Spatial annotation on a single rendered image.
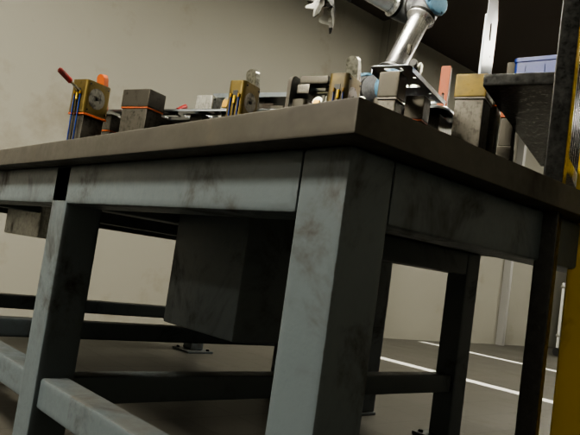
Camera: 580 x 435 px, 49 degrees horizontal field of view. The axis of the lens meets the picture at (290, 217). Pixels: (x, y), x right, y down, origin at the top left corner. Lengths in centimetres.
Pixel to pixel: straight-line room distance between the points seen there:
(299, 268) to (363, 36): 523
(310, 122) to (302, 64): 462
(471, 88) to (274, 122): 98
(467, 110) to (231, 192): 92
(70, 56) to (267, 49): 159
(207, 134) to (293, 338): 31
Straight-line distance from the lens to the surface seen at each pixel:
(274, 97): 245
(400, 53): 259
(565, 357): 119
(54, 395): 133
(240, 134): 81
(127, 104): 222
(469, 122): 166
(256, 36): 507
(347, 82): 172
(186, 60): 466
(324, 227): 72
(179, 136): 94
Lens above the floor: 51
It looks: 5 degrees up
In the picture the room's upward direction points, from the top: 8 degrees clockwise
